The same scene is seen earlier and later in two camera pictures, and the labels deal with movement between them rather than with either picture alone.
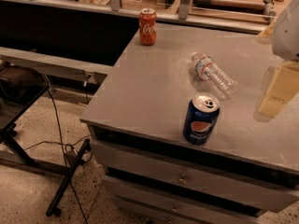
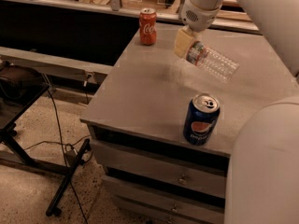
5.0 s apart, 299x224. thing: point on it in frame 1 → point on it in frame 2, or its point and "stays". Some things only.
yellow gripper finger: (284, 86) → (182, 42)
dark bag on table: (18, 83) stays
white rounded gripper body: (287, 32) → (198, 17)
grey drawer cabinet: (176, 127) stays
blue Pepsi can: (201, 118) stays
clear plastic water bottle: (213, 76) → (220, 66)
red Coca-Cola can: (148, 26) stays
